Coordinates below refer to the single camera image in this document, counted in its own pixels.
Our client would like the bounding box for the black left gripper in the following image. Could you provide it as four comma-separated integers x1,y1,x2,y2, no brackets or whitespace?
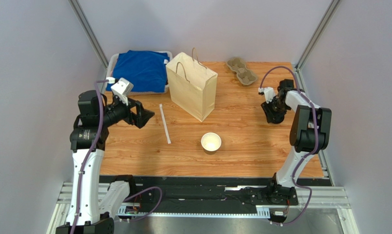
98,94,154,128

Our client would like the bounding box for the pulp cardboard cup carrier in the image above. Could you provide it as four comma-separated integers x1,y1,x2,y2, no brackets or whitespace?
226,57,258,86

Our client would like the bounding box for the paper coffee cup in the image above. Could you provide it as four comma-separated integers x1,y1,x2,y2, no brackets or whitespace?
200,132,222,153

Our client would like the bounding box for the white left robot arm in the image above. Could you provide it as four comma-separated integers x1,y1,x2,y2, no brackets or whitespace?
56,90,155,234

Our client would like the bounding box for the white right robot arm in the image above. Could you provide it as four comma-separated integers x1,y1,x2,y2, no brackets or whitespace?
258,79,332,200

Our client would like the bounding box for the kraft paper takeout bag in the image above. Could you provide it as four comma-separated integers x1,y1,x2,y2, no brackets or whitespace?
166,48,218,122

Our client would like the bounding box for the white wrapped straw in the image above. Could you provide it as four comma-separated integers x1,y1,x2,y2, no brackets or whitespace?
159,103,172,144

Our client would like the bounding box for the blue folded cloth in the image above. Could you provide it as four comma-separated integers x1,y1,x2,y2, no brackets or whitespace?
106,50,169,94

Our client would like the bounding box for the white plastic basket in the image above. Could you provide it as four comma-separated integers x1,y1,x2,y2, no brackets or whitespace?
105,50,173,97

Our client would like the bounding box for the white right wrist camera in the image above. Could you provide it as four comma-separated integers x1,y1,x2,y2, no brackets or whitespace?
258,87,276,103

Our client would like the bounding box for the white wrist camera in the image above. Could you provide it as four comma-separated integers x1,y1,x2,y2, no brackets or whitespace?
258,87,276,103
111,78,134,105

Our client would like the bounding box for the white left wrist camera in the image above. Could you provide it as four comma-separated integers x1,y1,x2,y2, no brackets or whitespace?
111,78,134,105

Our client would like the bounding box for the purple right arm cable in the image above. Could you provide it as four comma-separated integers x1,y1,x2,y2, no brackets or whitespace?
259,66,320,226

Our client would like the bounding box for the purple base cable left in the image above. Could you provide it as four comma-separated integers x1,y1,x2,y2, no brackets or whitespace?
119,186,163,223

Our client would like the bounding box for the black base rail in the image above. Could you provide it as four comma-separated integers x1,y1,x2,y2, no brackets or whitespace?
99,175,330,219

